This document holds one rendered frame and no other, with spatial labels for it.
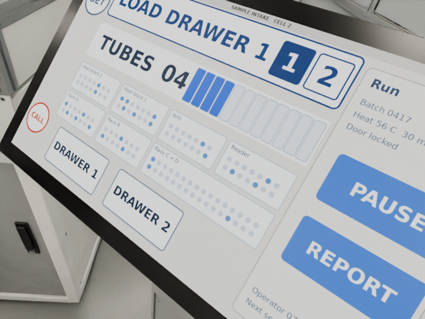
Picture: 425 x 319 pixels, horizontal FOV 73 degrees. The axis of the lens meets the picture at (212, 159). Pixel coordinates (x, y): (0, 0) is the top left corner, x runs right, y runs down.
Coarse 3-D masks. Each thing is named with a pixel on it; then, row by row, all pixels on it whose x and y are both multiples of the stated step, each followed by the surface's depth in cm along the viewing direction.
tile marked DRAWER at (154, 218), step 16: (128, 176) 31; (112, 192) 32; (128, 192) 31; (144, 192) 30; (112, 208) 31; (128, 208) 31; (144, 208) 30; (160, 208) 29; (176, 208) 29; (128, 224) 30; (144, 224) 30; (160, 224) 29; (176, 224) 28; (160, 240) 29
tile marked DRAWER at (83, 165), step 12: (60, 132) 36; (60, 144) 35; (72, 144) 35; (84, 144) 34; (48, 156) 36; (60, 156) 35; (72, 156) 34; (84, 156) 34; (96, 156) 33; (60, 168) 35; (72, 168) 34; (84, 168) 33; (96, 168) 33; (72, 180) 34; (84, 180) 33; (96, 180) 33
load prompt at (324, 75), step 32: (128, 0) 35; (160, 0) 33; (192, 0) 31; (160, 32) 32; (192, 32) 31; (224, 32) 29; (256, 32) 28; (288, 32) 27; (224, 64) 29; (256, 64) 28; (288, 64) 27; (320, 64) 26; (352, 64) 25; (320, 96) 25
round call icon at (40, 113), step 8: (32, 104) 38; (40, 104) 37; (48, 104) 37; (32, 112) 38; (40, 112) 37; (48, 112) 37; (24, 120) 38; (32, 120) 38; (40, 120) 37; (48, 120) 37; (32, 128) 37; (40, 128) 37; (40, 136) 37
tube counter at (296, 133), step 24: (168, 72) 31; (192, 72) 30; (216, 72) 29; (192, 96) 30; (216, 96) 29; (240, 96) 28; (264, 96) 27; (216, 120) 28; (240, 120) 28; (264, 120) 27; (288, 120) 26; (312, 120) 25; (264, 144) 26; (288, 144) 26; (312, 144) 25
